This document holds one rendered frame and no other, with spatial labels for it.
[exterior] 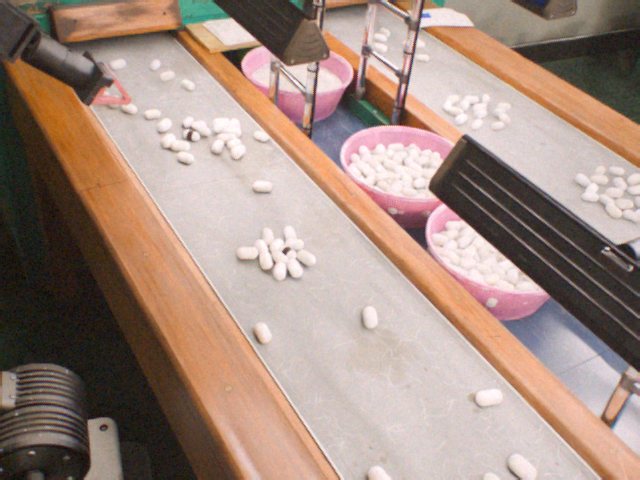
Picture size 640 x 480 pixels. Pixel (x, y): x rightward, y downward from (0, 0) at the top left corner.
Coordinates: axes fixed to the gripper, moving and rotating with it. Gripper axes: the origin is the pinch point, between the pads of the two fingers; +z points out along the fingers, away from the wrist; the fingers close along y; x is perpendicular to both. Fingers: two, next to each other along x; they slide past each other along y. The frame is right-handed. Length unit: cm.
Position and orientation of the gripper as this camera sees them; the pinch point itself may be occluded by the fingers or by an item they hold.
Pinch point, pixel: (126, 99)
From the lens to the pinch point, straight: 139.2
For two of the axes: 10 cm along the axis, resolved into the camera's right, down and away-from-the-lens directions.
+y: -5.1, -5.7, 6.5
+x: -6.2, 7.6, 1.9
